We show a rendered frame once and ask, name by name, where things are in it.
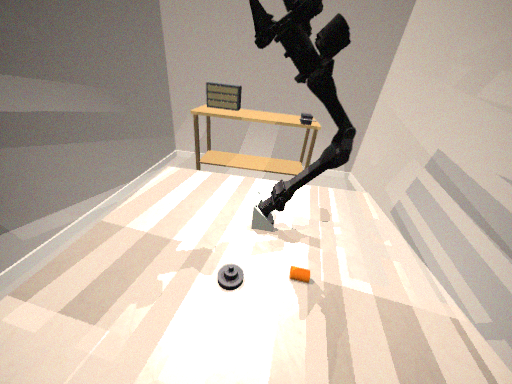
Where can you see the orange knob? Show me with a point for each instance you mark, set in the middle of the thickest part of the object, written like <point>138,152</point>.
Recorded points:
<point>300,274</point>

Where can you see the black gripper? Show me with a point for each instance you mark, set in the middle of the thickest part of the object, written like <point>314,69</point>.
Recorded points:
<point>292,34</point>

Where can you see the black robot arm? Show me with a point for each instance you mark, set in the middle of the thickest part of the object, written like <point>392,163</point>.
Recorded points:
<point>318,71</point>

